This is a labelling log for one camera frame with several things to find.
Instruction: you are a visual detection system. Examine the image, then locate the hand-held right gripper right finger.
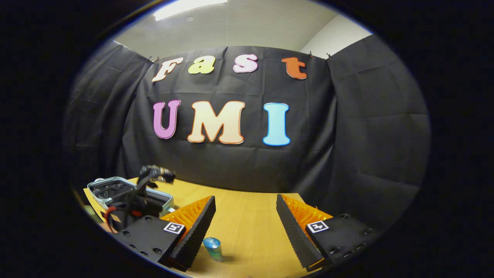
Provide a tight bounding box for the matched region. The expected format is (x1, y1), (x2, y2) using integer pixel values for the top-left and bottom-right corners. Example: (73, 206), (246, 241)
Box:
(276, 193), (381, 271)

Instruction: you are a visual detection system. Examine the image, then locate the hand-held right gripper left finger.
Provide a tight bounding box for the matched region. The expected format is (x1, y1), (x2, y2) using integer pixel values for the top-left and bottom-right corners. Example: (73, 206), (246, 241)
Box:
(115, 195), (217, 271)

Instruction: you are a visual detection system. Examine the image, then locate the light blue suitcase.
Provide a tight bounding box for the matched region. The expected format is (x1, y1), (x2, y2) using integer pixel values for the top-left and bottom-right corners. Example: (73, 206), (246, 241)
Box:
(87, 176), (175, 217)

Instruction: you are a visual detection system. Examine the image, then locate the small blue-capped bottle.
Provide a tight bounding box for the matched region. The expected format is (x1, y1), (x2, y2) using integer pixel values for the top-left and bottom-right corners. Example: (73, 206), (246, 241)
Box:
(203, 237), (225, 263)

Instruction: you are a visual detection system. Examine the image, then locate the black backdrop cloth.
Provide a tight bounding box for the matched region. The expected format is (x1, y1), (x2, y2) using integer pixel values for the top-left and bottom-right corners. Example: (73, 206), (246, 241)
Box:
(64, 34), (432, 232)

